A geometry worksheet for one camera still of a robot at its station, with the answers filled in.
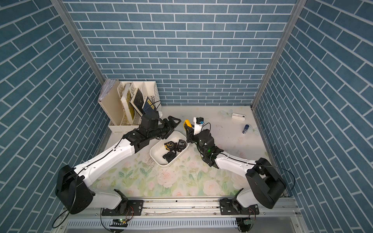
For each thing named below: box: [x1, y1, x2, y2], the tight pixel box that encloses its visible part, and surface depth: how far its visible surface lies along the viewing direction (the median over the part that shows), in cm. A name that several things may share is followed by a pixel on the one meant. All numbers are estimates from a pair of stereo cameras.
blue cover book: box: [141, 96, 155, 114], surface depth 107 cm
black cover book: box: [130, 87, 145, 117], surface depth 101 cm
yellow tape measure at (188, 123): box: [183, 118, 193, 131], surface depth 82 cm
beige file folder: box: [97, 79, 125, 126], surface depth 93 cm
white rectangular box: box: [231, 113, 246, 121], surface depth 114 cm
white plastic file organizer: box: [107, 80, 162, 134], surface depth 103 cm
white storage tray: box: [149, 131, 190, 167], surface depth 95 cm
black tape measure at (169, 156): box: [162, 151, 177, 164], surface depth 90 cm
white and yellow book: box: [120, 83, 135, 125], surface depth 96 cm
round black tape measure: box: [176, 139, 187, 152], surface depth 97 cm
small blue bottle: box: [242, 124, 250, 134], surface depth 101 cm
